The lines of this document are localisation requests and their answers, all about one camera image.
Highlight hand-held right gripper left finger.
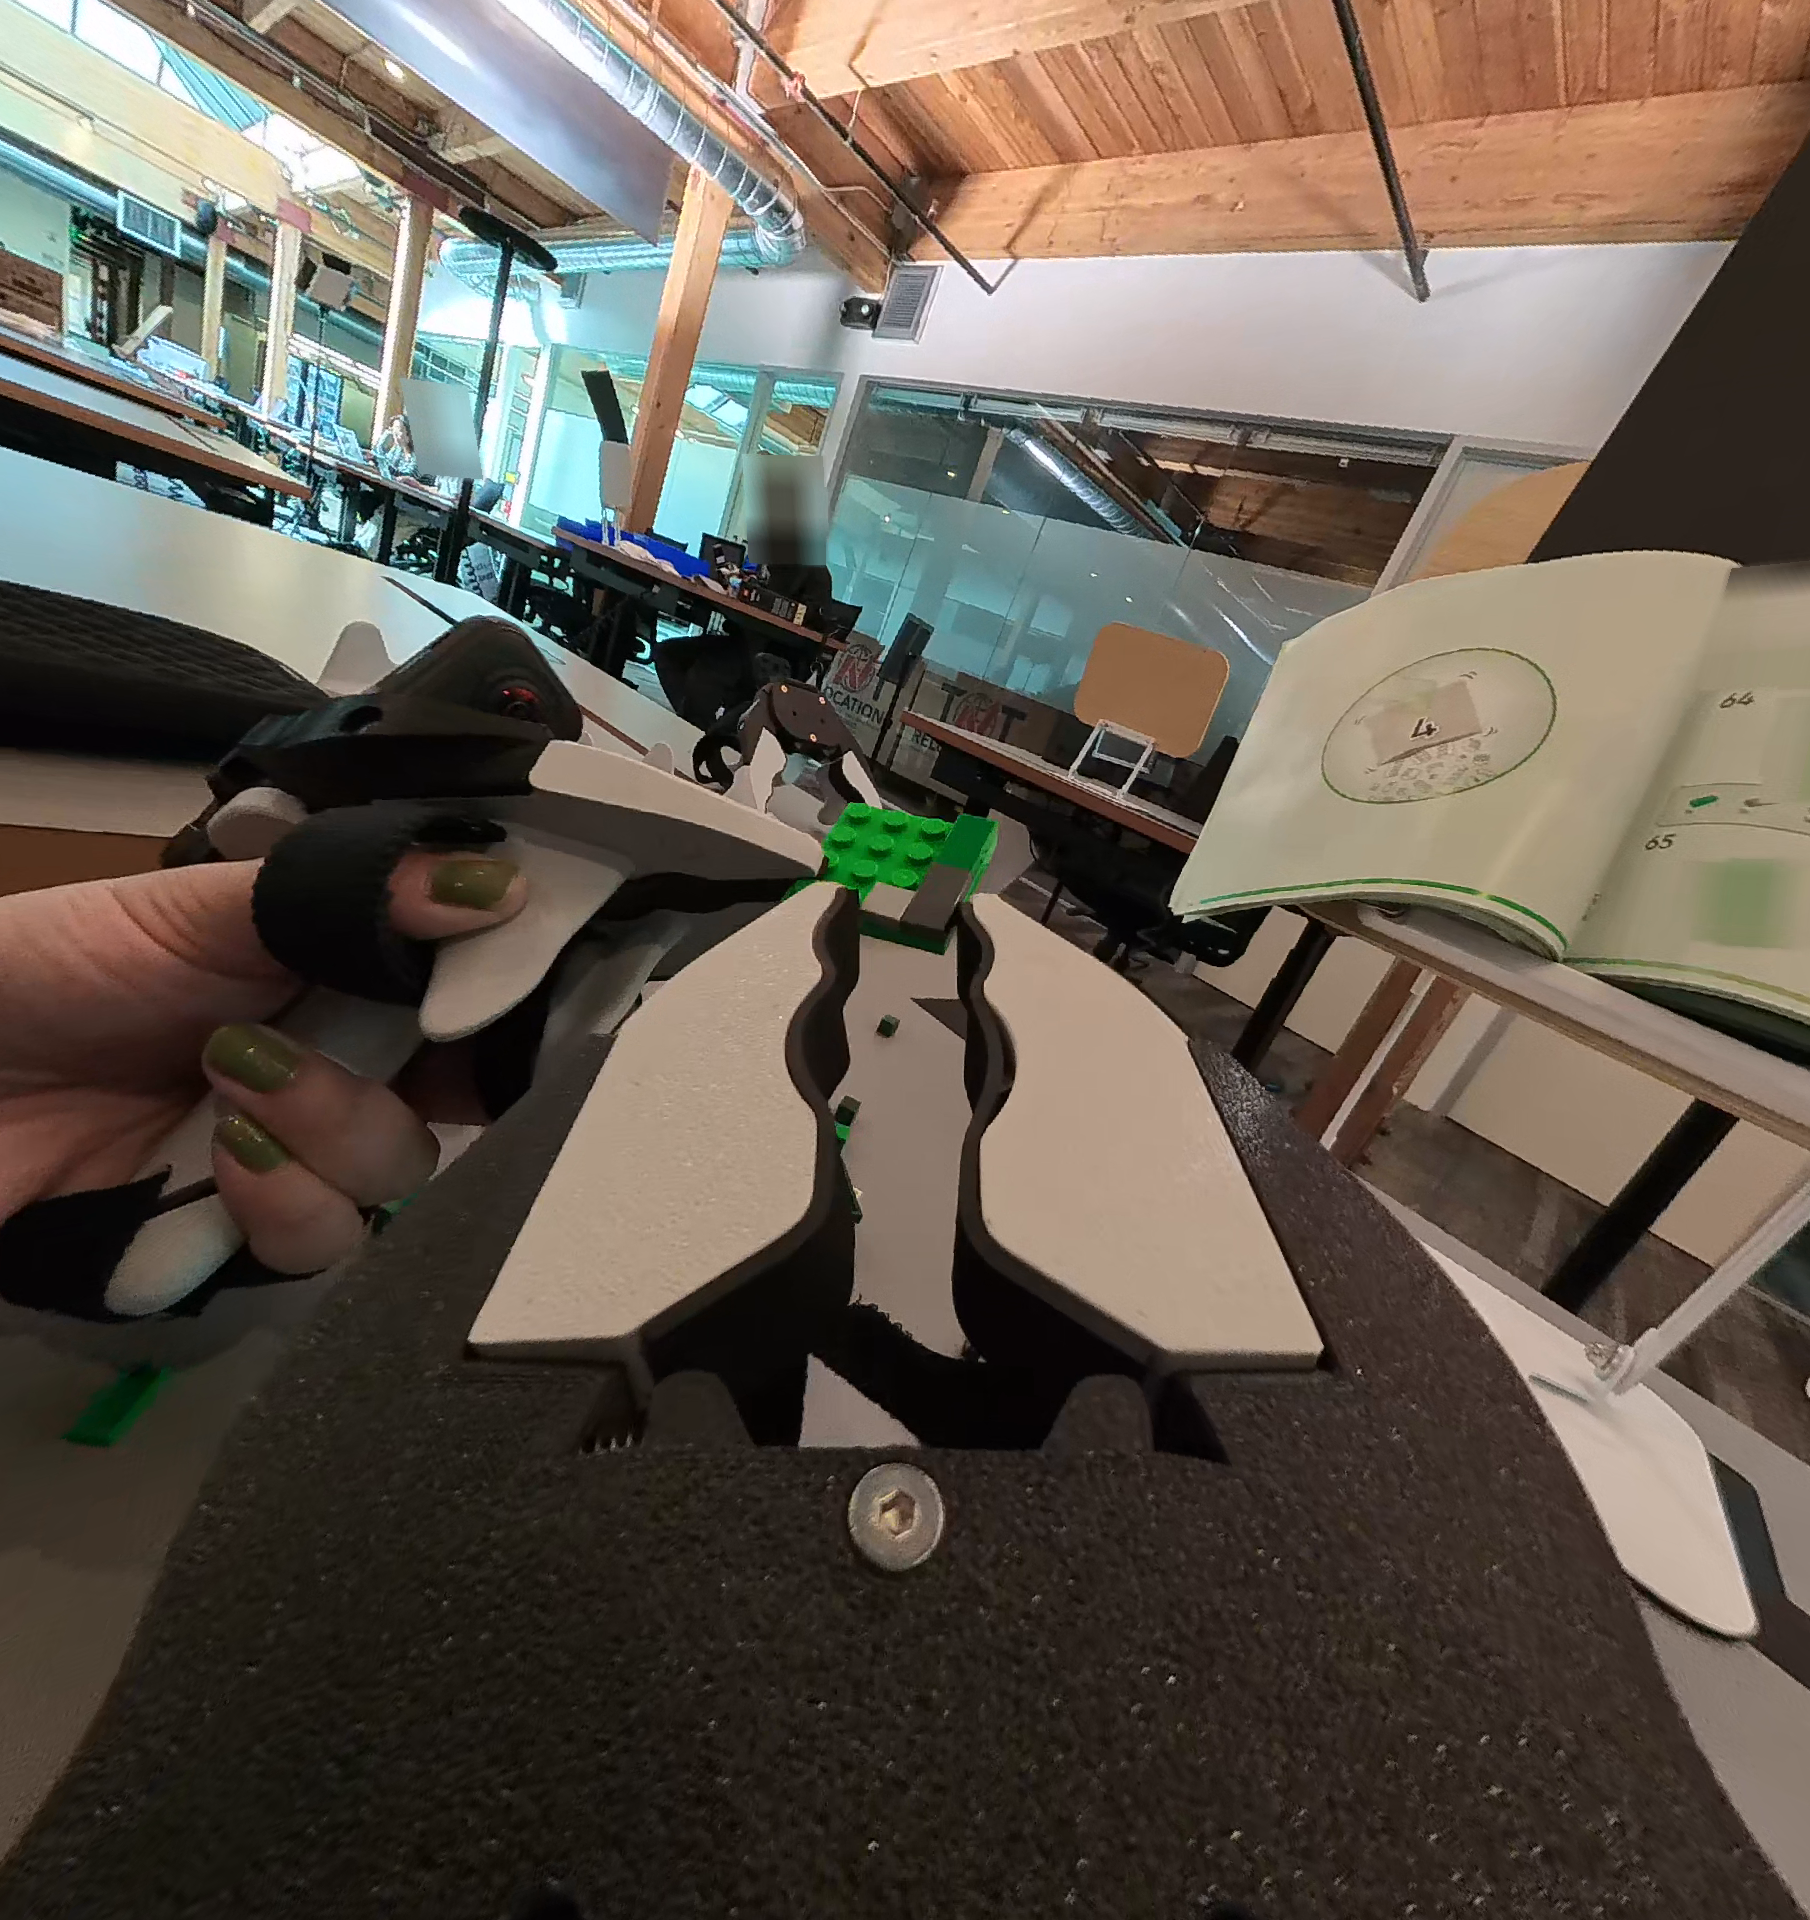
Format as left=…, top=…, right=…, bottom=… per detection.
left=465, top=885, right=866, bottom=1448

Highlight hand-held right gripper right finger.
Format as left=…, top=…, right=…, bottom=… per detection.
left=953, top=892, right=1327, bottom=1448

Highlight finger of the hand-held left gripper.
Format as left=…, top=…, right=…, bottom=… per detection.
left=528, top=742, right=834, bottom=902
left=576, top=885, right=758, bottom=1045

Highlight green lego plate assembly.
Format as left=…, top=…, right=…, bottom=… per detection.
left=820, top=803, right=1004, bottom=951

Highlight lego instruction booklet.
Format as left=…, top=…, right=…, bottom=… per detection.
left=1171, top=553, right=1810, bottom=1053

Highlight flat green lego piece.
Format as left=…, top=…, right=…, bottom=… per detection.
left=64, top=1361, right=176, bottom=1448

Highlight person's left hand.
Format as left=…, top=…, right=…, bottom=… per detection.
left=0, top=847, right=537, bottom=1278

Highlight black and white device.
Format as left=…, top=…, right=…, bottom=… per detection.
left=690, top=678, right=885, bottom=829

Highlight pale desk with wooden leg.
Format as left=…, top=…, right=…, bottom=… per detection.
left=1235, top=915, right=1739, bottom=1308

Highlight wood-edged grey table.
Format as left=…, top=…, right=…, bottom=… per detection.
left=0, top=427, right=706, bottom=908

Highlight black padded object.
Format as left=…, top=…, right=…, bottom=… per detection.
left=0, top=566, right=340, bottom=759

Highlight tan board on stand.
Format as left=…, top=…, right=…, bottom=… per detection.
left=1071, top=621, right=1232, bottom=786

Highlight white book stand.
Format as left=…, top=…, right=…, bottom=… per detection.
left=1295, top=457, right=1810, bottom=1641

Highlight dark tape strip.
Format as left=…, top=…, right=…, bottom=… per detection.
left=1714, top=1447, right=1810, bottom=1727

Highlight black panel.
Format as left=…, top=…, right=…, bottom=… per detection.
left=1527, top=66, right=1810, bottom=570

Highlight wooden post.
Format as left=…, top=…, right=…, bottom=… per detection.
left=623, top=164, right=737, bottom=496

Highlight silver ventilation duct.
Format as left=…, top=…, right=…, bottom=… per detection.
left=539, top=0, right=809, bottom=256

